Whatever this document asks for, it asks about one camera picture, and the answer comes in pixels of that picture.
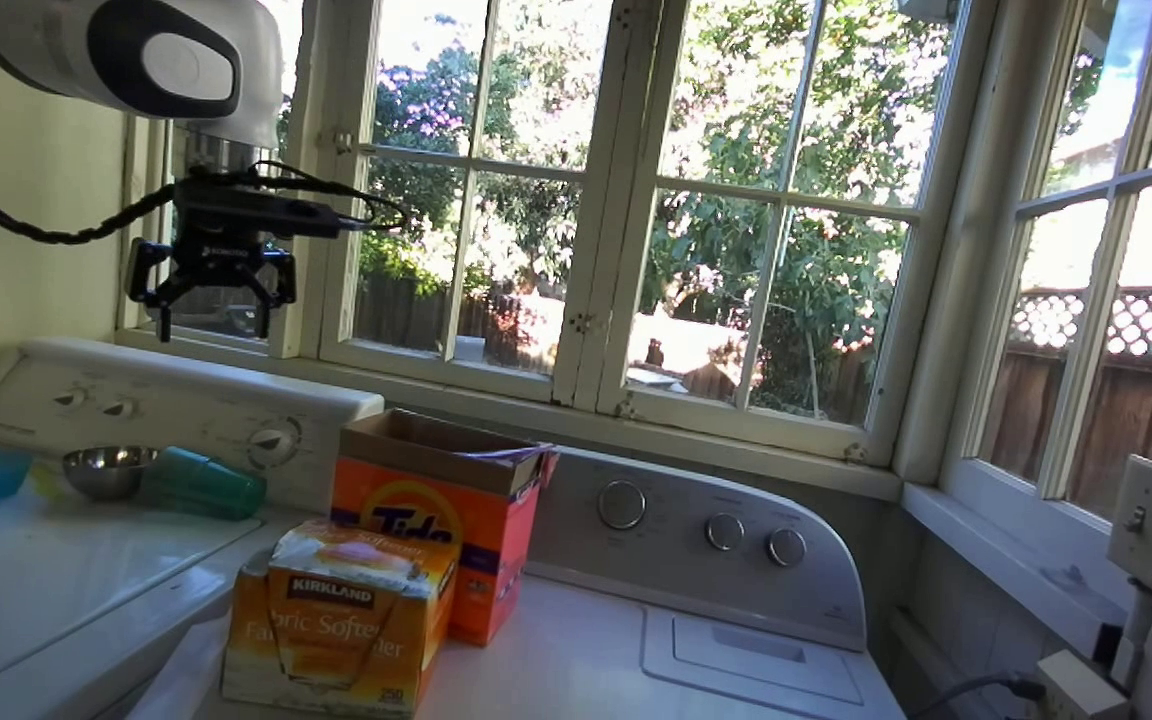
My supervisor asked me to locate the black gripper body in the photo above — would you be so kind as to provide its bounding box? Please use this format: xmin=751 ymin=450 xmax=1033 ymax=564
xmin=184 ymin=214 xmax=270 ymax=294

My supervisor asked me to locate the orange Tide detergent box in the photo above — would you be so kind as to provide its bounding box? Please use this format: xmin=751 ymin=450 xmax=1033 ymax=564
xmin=330 ymin=410 xmax=558 ymax=654

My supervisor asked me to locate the white wall power adapter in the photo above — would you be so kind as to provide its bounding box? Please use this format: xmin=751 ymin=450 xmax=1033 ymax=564
xmin=1033 ymin=647 xmax=1133 ymax=720

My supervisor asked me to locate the white wooden window frame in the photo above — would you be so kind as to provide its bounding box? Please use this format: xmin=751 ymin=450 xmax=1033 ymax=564
xmin=111 ymin=0 xmax=1152 ymax=538

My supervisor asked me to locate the silver dryer knob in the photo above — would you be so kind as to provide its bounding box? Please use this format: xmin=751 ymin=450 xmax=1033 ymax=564
xmin=700 ymin=511 xmax=748 ymax=562
xmin=760 ymin=525 xmax=811 ymax=572
xmin=595 ymin=479 xmax=650 ymax=538

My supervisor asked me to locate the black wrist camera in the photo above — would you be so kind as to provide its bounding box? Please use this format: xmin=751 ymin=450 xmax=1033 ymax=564
xmin=172 ymin=175 xmax=346 ymax=246

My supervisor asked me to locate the thin black camera cable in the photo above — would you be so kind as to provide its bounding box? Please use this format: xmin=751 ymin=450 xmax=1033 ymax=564
xmin=250 ymin=158 xmax=415 ymax=239

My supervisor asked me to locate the Kirkland fabric softener box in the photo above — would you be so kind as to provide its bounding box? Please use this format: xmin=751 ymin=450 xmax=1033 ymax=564
xmin=220 ymin=517 xmax=465 ymax=720

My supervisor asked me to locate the white dryer machine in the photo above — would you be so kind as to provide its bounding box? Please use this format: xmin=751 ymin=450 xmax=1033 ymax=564
xmin=126 ymin=436 xmax=909 ymax=720

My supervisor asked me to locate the white wall light switch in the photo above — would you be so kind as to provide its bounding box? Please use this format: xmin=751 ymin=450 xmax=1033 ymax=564
xmin=1109 ymin=454 xmax=1152 ymax=598

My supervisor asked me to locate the green translucent plastic cup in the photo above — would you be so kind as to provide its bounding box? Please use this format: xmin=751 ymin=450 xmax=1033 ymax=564
xmin=138 ymin=445 xmax=270 ymax=525

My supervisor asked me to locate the small steel bowl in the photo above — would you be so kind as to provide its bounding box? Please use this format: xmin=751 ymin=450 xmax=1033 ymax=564
xmin=58 ymin=445 xmax=158 ymax=503

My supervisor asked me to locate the white washing machine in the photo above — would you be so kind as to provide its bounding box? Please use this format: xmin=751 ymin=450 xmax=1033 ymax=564
xmin=0 ymin=338 xmax=388 ymax=720

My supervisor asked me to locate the black power cord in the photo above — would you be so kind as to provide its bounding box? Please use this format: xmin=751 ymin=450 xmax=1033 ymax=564
xmin=920 ymin=674 xmax=1048 ymax=720

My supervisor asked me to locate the large washer dial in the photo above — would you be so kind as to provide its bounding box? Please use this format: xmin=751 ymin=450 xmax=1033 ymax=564
xmin=247 ymin=412 xmax=304 ymax=472

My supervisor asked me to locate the wooden garden fence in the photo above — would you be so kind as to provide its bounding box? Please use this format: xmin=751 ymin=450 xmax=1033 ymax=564
xmin=981 ymin=283 xmax=1152 ymax=519

